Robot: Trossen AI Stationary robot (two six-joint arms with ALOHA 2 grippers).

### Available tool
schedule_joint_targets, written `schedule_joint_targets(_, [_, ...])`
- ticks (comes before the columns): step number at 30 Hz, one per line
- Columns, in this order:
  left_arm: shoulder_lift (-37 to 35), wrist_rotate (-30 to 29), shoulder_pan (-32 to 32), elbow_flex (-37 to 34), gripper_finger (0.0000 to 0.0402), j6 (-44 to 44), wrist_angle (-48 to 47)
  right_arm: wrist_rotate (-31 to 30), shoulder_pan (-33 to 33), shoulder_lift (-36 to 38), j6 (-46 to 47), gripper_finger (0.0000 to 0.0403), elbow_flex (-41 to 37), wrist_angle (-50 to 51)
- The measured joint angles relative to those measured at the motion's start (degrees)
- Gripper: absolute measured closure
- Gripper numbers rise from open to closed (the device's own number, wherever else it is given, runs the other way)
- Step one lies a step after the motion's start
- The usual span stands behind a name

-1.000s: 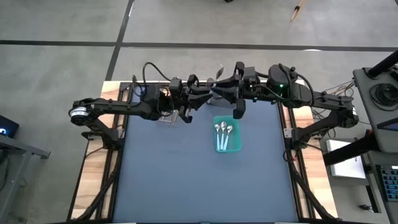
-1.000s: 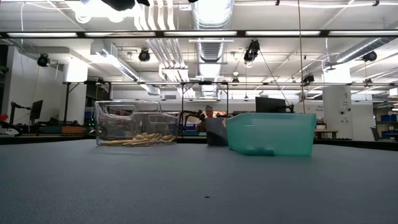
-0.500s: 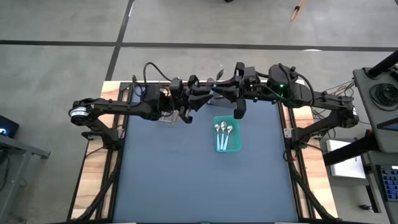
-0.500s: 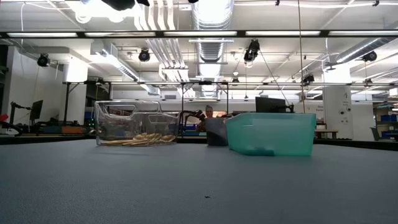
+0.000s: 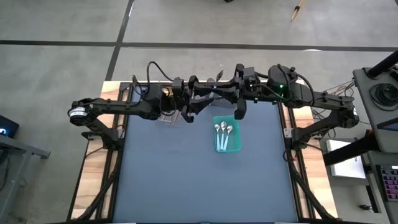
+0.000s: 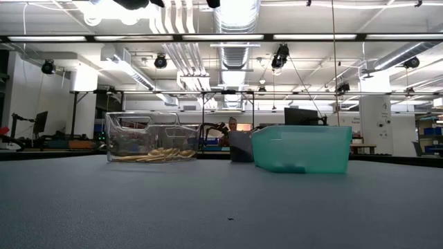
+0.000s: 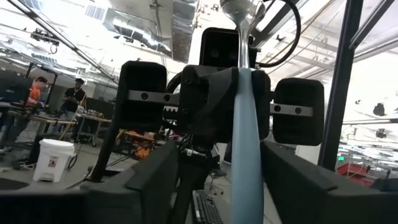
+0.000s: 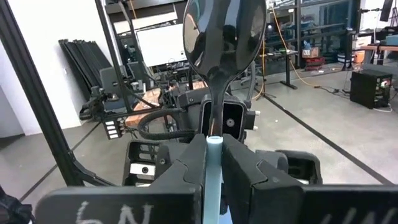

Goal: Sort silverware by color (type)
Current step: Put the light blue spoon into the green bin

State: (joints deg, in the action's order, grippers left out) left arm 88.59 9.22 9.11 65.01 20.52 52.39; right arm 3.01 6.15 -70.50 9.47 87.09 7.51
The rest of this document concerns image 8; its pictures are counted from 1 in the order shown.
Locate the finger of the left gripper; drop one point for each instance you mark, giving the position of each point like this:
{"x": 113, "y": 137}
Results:
{"x": 306, "y": 168}
{"x": 129, "y": 161}

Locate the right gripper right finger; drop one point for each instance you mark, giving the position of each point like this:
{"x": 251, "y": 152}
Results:
{"x": 264, "y": 199}

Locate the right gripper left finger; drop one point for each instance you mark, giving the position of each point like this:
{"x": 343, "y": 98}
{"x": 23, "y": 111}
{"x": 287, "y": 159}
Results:
{"x": 174, "y": 199}

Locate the black panel white squares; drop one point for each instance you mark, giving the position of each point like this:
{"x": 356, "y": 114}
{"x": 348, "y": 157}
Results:
{"x": 112, "y": 129}

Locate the white board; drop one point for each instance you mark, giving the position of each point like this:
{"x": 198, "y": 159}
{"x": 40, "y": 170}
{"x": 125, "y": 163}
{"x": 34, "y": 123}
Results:
{"x": 161, "y": 45}

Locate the black equipment cart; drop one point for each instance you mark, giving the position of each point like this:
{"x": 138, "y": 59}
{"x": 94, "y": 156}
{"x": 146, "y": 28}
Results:
{"x": 370, "y": 88}

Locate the red crate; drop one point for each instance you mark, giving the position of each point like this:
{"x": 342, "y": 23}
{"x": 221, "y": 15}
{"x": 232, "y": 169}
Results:
{"x": 315, "y": 63}

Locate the black leaning panels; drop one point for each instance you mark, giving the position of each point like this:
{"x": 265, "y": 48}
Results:
{"x": 84, "y": 62}

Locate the cardboard box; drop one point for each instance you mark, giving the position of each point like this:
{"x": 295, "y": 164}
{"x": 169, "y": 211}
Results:
{"x": 311, "y": 52}

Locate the orange bucket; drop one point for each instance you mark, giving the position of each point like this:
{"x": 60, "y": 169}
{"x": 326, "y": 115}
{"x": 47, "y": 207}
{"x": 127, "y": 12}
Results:
{"x": 359, "y": 57}

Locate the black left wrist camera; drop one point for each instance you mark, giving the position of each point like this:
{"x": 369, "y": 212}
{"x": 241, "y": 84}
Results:
{"x": 234, "y": 119}

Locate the black workbench frame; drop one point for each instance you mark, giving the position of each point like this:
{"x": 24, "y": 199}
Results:
{"x": 287, "y": 71}

